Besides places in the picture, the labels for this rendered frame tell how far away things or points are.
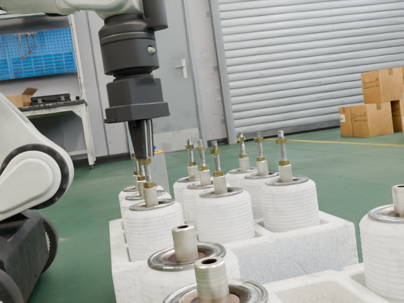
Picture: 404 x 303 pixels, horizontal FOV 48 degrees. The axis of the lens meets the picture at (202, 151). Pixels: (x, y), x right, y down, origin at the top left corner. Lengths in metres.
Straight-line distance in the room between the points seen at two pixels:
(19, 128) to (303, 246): 0.64
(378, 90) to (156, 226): 3.97
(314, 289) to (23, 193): 0.65
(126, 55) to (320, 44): 5.88
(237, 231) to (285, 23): 5.72
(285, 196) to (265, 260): 0.11
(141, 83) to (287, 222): 0.33
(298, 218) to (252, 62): 5.42
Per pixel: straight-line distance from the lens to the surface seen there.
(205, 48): 6.08
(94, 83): 5.89
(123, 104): 0.71
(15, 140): 1.06
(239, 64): 6.10
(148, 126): 0.74
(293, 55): 6.34
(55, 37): 5.87
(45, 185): 1.00
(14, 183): 1.01
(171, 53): 5.98
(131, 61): 0.71
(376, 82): 4.57
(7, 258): 0.93
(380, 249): 0.50
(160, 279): 0.42
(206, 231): 0.75
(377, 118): 4.50
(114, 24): 0.72
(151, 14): 0.73
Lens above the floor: 0.38
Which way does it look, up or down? 4 degrees down
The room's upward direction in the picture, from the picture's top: 8 degrees counter-clockwise
